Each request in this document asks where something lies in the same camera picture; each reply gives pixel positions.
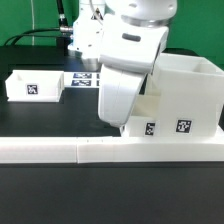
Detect white L-shaped border wall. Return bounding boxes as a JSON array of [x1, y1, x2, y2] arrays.
[[0, 135, 224, 164]]

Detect white front drawer box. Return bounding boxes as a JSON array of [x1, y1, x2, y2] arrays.
[[120, 95, 160, 137]]

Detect white drawer box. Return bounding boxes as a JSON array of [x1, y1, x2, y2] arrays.
[[5, 70, 64, 102], [120, 95, 160, 137]]

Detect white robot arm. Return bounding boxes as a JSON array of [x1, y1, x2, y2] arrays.
[[69, 0, 177, 127]]

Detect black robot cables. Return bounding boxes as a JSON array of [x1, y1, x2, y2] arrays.
[[2, 0, 74, 47]]

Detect white fiducial marker sheet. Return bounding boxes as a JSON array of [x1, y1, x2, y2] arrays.
[[64, 72, 100, 88]]

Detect white drawer cabinet frame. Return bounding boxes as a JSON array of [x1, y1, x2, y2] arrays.
[[146, 53, 224, 138]]

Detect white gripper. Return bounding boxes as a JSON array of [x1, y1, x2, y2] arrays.
[[97, 14, 170, 128]]

